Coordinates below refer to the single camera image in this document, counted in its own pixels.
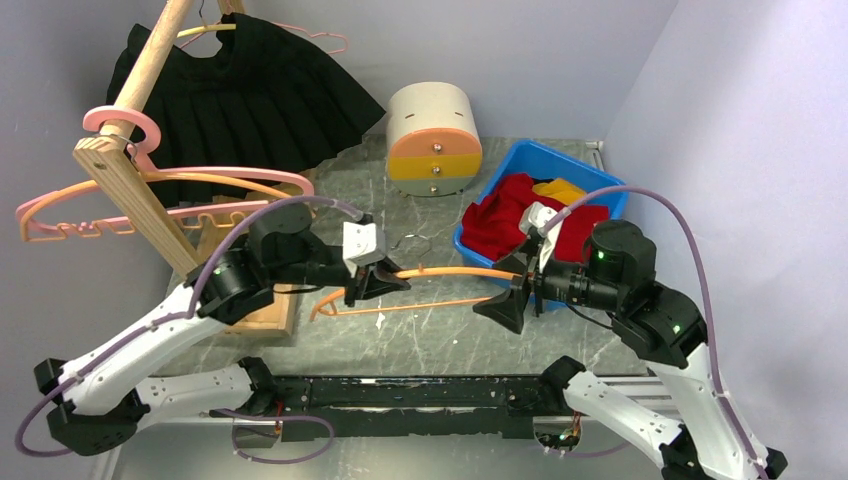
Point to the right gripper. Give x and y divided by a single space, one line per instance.
507 308

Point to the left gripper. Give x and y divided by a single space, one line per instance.
375 280

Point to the orange hanger with red skirt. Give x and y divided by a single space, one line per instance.
327 305

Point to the red pleated skirt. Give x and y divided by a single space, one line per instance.
491 227

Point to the yellow skirt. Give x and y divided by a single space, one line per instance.
560 190

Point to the pink plastic hanger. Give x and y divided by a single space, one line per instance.
253 180

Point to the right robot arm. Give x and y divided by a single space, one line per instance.
666 330

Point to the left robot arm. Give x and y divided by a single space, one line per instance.
98 401

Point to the yellow hanger at rack top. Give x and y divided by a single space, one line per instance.
205 29

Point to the round cream drawer box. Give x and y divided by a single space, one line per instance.
433 146

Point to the black garment on rack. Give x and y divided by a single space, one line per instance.
267 98

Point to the wooden clothes rack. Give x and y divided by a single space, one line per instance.
124 181

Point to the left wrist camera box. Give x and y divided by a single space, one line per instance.
362 245

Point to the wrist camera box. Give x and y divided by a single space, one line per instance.
362 245
541 240

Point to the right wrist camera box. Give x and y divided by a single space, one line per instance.
541 240

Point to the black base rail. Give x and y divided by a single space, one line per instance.
508 405

